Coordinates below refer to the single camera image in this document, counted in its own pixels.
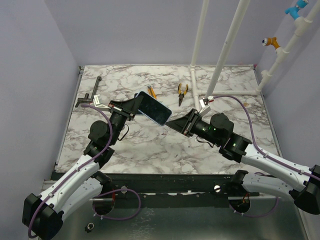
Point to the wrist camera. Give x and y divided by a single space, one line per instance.
97 102
205 105

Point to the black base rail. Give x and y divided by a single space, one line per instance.
174 190

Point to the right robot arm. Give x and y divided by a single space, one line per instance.
289 180

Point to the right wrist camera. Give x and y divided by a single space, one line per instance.
205 105

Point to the yellow handled pliers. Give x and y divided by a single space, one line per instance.
182 93

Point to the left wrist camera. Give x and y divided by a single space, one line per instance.
97 102

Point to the blue cased phone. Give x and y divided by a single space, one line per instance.
153 109

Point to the small black ring knob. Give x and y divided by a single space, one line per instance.
90 226

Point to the white PVC pipe frame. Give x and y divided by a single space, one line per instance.
302 24

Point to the dark metal crank handle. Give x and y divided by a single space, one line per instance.
87 99

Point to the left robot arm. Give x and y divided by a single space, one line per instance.
43 213

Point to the yellow utility knife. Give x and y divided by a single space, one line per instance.
151 91

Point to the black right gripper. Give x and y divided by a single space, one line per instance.
190 124

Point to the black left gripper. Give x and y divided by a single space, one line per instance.
127 109

